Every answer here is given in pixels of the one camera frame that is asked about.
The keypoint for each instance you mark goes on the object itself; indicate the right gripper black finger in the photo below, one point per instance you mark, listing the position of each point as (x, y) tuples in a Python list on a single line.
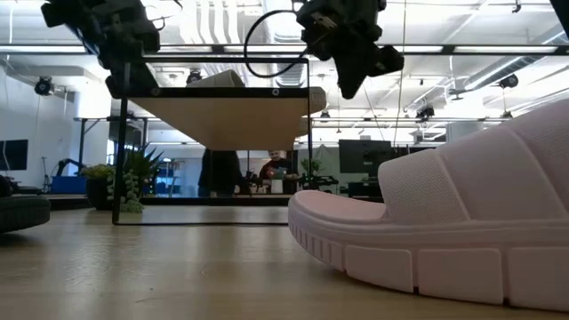
[(362, 71), (347, 71)]

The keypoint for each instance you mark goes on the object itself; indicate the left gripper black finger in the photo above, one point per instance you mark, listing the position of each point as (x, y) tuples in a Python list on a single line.
[(116, 82), (144, 75)]

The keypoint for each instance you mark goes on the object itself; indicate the black rubber slide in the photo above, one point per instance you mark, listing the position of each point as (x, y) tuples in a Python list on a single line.
[(22, 213)]

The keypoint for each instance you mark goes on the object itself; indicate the pink rubber slide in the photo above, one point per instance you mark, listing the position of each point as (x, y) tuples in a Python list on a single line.
[(444, 222)]

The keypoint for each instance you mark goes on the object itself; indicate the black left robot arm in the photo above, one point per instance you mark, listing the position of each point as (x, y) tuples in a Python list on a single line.
[(66, 13)]

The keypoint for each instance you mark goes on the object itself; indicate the black background robot arm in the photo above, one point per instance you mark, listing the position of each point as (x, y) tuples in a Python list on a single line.
[(66, 165)]

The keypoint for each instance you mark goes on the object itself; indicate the black ceiling lamp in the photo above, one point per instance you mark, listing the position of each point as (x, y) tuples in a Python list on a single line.
[(194, 78), (424, 113), (508, 81), (43, 85)]

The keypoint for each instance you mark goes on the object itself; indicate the black computer monitor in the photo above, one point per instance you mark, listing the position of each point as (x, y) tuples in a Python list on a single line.
[(364, 155)]

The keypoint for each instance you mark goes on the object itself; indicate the potted green succulent plant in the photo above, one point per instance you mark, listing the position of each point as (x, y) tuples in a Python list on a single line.
[(138, 166)]

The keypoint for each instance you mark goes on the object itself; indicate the green background plant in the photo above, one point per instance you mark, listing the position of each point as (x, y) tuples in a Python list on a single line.
[(311, 166)]

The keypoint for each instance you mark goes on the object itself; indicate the blue storage bin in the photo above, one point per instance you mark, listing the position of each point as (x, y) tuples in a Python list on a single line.
[(66, 184)]

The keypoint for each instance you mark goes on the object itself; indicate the person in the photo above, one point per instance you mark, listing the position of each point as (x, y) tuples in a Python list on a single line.
[(278, 161), (220, 173)]

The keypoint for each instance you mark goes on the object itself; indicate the black tabletop equipment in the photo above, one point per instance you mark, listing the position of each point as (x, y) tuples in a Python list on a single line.
[(320, 182)]

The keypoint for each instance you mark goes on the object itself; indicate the white vase with flowers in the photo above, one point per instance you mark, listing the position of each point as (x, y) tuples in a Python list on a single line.
[(277, 186)]

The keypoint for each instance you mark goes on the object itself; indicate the black aluminium rig frame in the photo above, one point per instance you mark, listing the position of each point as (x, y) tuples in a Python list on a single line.
[(446, 49)]

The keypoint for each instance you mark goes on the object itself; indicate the wooden shelf black metal frame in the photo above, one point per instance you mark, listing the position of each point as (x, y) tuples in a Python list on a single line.
[(231, 120)]

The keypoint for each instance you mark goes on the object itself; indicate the black wall screen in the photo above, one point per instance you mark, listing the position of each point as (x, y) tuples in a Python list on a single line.
[(13, 155)]

